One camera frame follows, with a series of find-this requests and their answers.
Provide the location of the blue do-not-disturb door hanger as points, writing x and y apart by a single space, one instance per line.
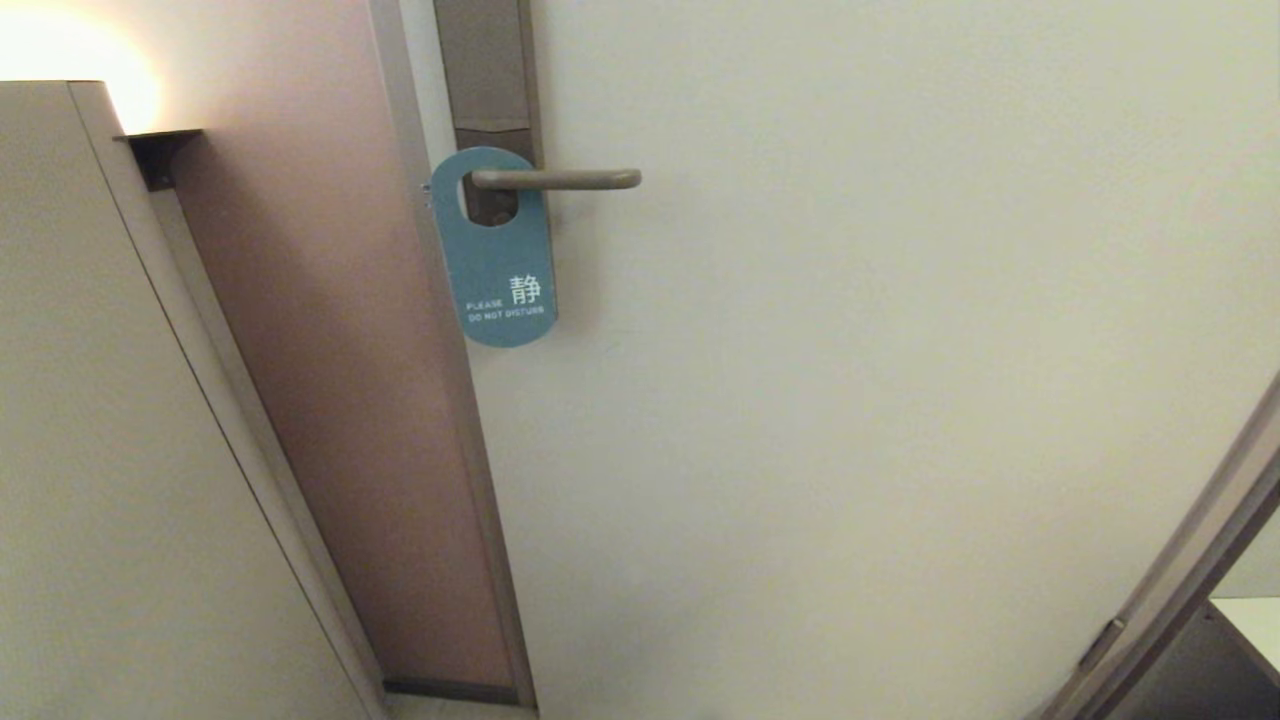
500 270

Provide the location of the dark wall lamp bracket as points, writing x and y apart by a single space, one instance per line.
160 150

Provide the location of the white door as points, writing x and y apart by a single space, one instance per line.
850 400

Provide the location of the brown metal lock plate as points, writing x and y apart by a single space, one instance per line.
485 70

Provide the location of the small metal hinge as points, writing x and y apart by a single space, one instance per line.
1103 642

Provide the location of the dark cabinet side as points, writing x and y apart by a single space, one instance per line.
1200 680

